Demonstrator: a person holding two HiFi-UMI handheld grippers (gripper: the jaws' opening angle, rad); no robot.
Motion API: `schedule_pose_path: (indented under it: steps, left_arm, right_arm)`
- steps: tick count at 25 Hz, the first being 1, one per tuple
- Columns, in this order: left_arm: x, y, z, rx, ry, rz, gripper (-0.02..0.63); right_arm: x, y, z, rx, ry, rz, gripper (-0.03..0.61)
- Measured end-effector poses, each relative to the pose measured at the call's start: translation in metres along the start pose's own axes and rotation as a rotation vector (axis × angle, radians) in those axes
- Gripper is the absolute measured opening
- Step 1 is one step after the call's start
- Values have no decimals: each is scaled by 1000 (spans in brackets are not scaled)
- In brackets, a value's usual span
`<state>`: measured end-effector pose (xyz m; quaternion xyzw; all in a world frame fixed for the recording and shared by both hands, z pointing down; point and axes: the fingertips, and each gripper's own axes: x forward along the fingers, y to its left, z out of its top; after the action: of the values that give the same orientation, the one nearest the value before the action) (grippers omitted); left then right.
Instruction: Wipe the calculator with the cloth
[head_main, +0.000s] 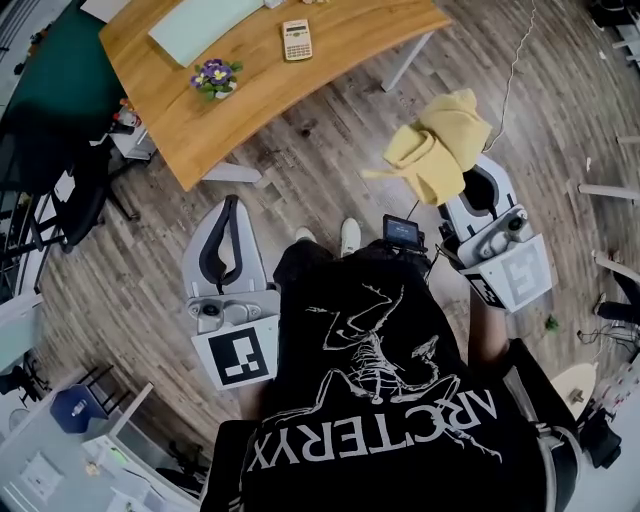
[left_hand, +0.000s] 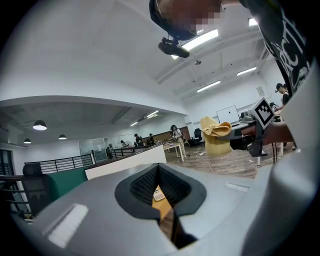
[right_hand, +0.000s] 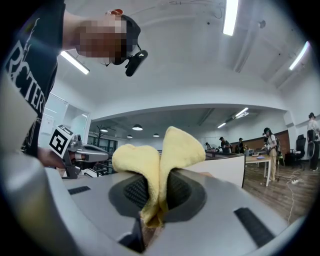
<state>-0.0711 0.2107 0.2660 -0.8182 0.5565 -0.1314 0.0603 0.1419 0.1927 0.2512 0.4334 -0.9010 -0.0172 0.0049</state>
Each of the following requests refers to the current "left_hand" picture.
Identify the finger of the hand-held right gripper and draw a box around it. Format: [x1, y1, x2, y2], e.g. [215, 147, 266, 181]
[215, 120, 257, 141]
[229, 136, 252, 151]

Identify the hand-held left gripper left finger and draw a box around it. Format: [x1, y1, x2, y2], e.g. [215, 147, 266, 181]
[11, 162, 180, 256]

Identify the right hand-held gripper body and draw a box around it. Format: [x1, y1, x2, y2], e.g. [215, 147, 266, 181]
[246, 96, 276, 158]

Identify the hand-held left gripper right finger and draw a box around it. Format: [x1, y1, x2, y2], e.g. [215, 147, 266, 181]
[158, 162, 258, 256]

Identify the yellow cloth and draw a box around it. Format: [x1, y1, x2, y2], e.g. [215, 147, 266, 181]
[199, 116, 234, 156]

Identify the white calculator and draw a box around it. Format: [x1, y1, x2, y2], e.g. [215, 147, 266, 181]
[153, 188, 166, 203]

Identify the person's right forearm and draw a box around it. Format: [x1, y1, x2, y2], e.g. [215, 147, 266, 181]
[263, 121, 296, 147]

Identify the person's right hand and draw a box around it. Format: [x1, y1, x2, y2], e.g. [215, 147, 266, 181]
[241, 125, 258, 138]

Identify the green partition panel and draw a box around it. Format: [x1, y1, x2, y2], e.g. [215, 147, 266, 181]
[46, 166, 89, 202]

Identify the white table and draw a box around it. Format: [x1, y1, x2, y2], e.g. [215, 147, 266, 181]
[162, 142, 185, 163]

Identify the black mesh office chair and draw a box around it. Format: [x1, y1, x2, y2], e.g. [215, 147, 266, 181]
[21, 162, 53, 217]

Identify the black metal railing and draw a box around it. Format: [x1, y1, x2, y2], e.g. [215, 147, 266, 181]
[24, 153, 95, 175]

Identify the glass door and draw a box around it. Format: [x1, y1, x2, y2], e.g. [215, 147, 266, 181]
[91, 137, 108, 163]

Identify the person's black printed shirt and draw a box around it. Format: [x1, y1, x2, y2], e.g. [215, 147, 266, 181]
[238, 0, 316, 97]

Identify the person's head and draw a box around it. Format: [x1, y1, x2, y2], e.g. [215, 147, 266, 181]
[149, 0, 226, 41]

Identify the white floor cable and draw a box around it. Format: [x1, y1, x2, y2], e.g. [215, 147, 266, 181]
[195, 149, 216, 174]

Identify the white partition wall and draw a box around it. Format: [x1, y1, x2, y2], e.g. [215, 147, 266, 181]
[84, 143, 168, 181]

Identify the black head-mounted camera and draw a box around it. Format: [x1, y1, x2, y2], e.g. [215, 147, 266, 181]
[157, 36, 191, 59]

